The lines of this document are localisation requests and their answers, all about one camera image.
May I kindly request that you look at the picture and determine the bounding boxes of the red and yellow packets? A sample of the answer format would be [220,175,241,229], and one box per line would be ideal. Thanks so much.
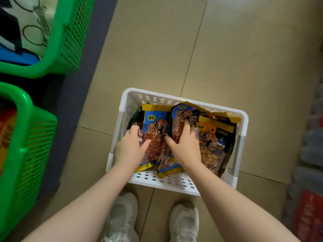
[0,106,17,174]

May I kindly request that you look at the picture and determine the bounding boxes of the person's left hand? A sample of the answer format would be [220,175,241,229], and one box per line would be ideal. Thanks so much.
[115,125,152,172]

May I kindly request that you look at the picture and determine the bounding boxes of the person's right hand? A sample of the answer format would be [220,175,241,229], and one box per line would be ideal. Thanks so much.
[165,119,202,169]

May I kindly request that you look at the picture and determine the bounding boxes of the blue peanut packet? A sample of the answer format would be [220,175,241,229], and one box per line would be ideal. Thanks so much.
[157,103,200,179]
[134,103,172,173]

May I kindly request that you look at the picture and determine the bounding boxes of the person's right forearm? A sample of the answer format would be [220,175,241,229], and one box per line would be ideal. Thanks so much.
[181,162,301,242]

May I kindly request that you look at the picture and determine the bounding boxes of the person's white shoe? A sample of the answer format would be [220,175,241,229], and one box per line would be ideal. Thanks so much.
[169,202,200,242]
[102,192,140,242]

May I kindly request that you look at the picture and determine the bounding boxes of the green plastic basket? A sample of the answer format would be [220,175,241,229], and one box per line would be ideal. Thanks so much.
[0,0,95,79]
[0,82,58,241]

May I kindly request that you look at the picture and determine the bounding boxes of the person's left forearm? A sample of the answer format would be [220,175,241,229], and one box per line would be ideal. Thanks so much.
[22,165,135,242]

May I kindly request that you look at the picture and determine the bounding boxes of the person's right white shoe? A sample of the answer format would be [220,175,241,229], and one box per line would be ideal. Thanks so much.
[169,202,200,242]

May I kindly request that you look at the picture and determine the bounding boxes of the yellow peanut packet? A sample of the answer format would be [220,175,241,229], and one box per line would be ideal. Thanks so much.
[182,101,242,124]
[198,115,237,177]

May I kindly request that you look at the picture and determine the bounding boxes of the dark green snack packet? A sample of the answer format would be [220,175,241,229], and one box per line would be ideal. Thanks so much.
[127,106,145,131]

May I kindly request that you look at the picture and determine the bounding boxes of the dark grey shelf base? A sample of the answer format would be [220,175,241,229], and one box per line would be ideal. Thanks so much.
[37,0,119,197]

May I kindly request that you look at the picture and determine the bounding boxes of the white plastic basket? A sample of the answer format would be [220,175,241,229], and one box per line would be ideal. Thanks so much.
[106,88,249,197]

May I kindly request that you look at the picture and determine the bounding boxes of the row of plastic bottles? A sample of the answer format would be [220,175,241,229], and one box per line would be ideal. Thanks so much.
[281,82,323,242]

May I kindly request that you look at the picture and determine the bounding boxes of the white printed bag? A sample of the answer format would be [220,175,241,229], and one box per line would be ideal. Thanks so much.
[0,0,59,58]

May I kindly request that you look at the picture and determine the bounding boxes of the person's left white shoe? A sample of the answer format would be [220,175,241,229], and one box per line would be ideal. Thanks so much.
[102,192,140,242]

